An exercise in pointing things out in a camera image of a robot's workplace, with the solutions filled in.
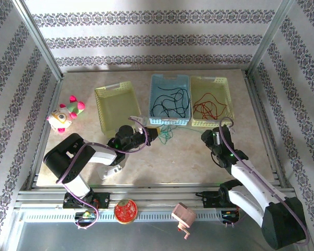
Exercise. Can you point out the pale yellow perforated plastic basket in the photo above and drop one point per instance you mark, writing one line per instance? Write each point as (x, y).
(212, 121)

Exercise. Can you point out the light blue perforated plastic basket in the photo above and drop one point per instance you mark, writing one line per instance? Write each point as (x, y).
(170, 120)

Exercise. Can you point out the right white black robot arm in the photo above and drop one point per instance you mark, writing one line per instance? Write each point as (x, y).
(259, 188)

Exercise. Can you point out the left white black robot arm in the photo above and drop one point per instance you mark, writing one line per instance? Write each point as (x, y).
(65, 159)

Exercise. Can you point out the lime green perforated plastic basket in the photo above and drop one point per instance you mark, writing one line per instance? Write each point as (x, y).
(117, 104)

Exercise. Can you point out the white plastic block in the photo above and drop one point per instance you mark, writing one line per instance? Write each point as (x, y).
(110, 172)

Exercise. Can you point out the white pink green plush toy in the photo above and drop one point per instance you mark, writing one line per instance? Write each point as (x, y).
(64, 115)

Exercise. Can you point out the red round patterned tin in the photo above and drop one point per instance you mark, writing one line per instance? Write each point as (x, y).
(125, 211)

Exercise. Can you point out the pink wooden crank toy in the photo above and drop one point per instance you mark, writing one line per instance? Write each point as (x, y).
(184, 215)

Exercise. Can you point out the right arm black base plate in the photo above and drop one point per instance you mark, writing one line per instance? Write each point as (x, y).
(208, 200)

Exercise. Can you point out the aluminium rail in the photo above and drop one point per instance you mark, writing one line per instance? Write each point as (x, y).
(151, 194)

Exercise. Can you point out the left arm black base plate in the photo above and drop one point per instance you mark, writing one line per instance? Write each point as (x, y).
(102, 200)

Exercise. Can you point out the aluminium frame post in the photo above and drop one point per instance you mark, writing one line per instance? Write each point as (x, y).
(36, 36)
(270, 36)

